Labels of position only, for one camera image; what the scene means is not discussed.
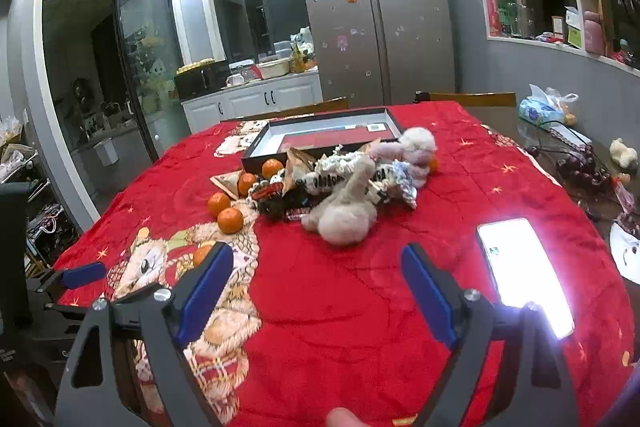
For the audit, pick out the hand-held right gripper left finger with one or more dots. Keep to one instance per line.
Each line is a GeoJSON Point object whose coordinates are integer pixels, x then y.
{"type": "Point", "coordinates": [205, 292]}

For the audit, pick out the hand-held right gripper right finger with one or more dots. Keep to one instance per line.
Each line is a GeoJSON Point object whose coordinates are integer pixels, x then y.
{"type": "Point", "coordinates": [430, 302]}

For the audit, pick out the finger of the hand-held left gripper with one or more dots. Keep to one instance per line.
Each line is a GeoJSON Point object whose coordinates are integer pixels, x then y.
{"type": "Point", "coordinates": [82, 274]}

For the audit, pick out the orange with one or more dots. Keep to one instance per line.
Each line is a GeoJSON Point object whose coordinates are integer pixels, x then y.
{"type": "Point", "coordinates": [201, 253]}
{"type": "Point", "coordinates": [272, 168]}
{"type": "Point", "coordinates": [433, 164]}
{"type": "Point", "coordinates": [230, 220]}
{"type": "Point", "coordinates": [218, 203]}
{"type": "Point", "coordinates": [246, 183]}

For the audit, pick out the brown snack packet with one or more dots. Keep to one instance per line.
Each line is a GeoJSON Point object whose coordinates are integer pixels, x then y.
{"type": "Point", "coordinates": [299, 164]}
{"type": "Point", "coordinates": [226, 183]}

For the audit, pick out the dark snack packet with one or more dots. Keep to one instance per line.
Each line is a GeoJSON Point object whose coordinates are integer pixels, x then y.
{"type": "Point", "coordinates": [280, 207]}

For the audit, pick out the blue white wrapper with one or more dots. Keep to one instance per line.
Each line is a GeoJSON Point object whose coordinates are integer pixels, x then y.
{"type": "Point", "coordinates": [406, 182]}

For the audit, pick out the pink white plush toy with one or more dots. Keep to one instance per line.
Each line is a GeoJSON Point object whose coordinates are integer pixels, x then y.
{"type": "Point", "coordinates": [410, 147]}

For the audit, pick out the black white knitted toy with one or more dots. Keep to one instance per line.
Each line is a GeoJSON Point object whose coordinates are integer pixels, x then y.
{"type": "Point", "coordinates": [330, 177]}

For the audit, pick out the black gift box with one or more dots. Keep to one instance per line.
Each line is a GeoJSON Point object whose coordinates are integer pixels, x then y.
{"type": "Point", "coordinates": [320, 139]}

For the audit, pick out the person's right hand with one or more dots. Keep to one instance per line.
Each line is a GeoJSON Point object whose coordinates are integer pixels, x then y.
{"type": "Point", "coordinates": [341, 418]}

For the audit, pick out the metal storage cart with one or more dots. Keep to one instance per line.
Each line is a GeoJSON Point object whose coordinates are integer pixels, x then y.
{"type": "Point", "coordinates": [35, 212]}

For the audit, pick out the red bear printed blanket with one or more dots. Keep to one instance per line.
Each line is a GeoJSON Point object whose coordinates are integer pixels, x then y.
{"type": "Point", "coordinates": [350, 307]}

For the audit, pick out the lit smartphone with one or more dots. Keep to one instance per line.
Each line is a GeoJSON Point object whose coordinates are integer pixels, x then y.
{"type": "Point", "coordinates": [525, 277]}

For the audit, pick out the white trash bin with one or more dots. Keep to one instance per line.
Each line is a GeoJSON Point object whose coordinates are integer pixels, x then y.
{"type": "Point", "coordinates": [106, 152]}

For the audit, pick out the glass sliding door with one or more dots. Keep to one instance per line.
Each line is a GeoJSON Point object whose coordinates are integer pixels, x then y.
{"type": "Point", "coordinates": [100, 97]}

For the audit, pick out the white kitchen cabinet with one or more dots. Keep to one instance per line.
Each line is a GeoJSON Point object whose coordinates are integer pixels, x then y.
{"type": "Point", "coordinates": [255, 99]}

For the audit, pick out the white plate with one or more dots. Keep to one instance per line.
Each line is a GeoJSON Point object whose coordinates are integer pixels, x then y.
{"type": "Point", "coordinates": [625, 257]}

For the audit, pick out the bunch of dark cherries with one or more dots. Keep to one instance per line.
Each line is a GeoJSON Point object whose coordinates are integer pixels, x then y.
{"type": "Point", "coordinates": [582, 169]}

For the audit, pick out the wooden chair back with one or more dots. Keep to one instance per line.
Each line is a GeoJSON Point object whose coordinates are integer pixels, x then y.
{"type": "Point", "coordinates": [475, 98]}

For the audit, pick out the black microwave oven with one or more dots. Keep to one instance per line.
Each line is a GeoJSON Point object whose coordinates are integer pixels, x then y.
{"type": "Point", "coordinates": [200, 79]}

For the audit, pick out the blue tissue pack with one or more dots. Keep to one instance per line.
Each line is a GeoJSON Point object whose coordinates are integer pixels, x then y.
{"type": "Point", "coordinates": [540, 113]}

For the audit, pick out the clear jar red lid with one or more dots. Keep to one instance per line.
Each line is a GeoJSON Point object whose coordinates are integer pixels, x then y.
{"type": "Point", "coordinates": [245, 71]}

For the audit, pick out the beige plastic basin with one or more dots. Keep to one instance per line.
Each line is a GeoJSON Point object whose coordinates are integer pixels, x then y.
{"type": "Point", "coordinates": [273, 68]}

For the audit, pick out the clear plastic bag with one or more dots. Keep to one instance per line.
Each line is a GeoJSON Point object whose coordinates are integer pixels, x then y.
{"type": "Point", "coordinates": [564, 103]}

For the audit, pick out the small cream plush toy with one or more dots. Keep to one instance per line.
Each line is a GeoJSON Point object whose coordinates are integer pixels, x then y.
{"type": "Point", "coordinates": [624, 153]}

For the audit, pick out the pile of food bags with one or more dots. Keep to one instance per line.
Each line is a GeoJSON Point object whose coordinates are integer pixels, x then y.
{"type": "Point", "coordinates": [302, 52]}

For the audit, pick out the pink girl fridge magnet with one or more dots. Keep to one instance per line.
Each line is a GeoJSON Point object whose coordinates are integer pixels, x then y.
{"type": "Point", "coordinates": [343, 43]}

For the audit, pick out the silver refrigerator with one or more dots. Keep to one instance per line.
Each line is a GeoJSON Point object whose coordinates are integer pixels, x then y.
{"type": "Point", "coordinates": [380, 22]}

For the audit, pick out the red gift box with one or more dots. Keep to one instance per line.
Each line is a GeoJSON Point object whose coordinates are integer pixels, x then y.
{"type": "Point", "coordinates": [494, 9]}

